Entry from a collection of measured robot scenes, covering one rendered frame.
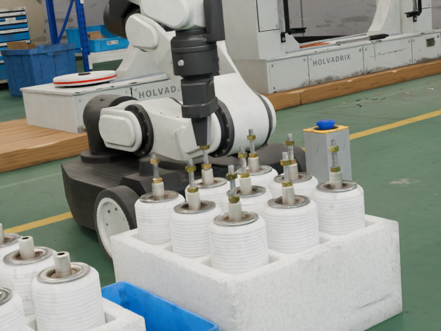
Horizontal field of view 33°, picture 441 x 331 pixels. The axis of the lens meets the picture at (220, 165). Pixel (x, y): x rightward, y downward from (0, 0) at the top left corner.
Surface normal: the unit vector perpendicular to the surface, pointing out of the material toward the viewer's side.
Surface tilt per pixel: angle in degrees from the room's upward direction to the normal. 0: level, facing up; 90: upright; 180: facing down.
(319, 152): 90
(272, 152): 45
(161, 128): 90
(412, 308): 0
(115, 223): 90
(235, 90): 38
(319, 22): 90
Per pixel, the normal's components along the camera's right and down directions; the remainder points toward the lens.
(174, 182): 0.37, -0.60
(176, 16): -0.53, 0.24
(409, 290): -0.10, -0.97
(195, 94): -0.18, 0.23
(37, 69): 0.67, 0.14
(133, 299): -0.80, 0.18
